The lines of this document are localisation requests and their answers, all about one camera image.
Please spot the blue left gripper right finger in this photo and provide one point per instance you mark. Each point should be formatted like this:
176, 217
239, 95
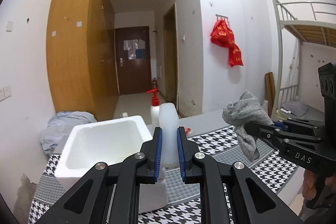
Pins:
181, 155

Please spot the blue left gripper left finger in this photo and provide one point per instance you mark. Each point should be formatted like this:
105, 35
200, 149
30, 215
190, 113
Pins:
158, 153

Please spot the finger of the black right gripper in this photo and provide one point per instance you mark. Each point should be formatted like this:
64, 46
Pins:
267, 133

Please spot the grey cloth rag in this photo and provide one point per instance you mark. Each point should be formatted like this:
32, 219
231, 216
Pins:
238, 113

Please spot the person's right hand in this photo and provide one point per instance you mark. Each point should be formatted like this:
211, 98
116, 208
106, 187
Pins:
308, 187

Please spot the red snack packet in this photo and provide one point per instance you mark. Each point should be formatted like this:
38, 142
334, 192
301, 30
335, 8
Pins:
187, 130

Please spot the white pump bottle red cap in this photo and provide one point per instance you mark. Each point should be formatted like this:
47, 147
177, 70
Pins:
155, 106

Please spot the houndstooth table mat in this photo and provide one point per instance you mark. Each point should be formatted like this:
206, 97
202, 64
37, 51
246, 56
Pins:
281, 176

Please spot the wooden planks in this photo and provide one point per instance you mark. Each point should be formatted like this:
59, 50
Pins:
270, 91

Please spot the white styrofoam box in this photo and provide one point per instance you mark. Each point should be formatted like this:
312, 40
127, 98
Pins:
108, 141

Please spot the red fire extinguisher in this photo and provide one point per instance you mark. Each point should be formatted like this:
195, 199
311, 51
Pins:
154, 83

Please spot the dark brown door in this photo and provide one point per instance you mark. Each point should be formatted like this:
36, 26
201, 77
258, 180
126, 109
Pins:
133, 59

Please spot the light blue crumpled sheet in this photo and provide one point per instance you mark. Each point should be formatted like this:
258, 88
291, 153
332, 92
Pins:
60, 125

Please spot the red hanging plastic bags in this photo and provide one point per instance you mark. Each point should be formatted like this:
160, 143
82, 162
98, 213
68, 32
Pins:
223, 36

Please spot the wooden wardrobe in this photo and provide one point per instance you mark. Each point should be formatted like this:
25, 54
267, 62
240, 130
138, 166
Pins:
80, 57

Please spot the metal bunk bed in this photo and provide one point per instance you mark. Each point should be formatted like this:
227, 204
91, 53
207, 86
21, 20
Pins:
303, 36

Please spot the white wall sockets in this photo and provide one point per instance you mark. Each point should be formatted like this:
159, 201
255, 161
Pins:
5, 93

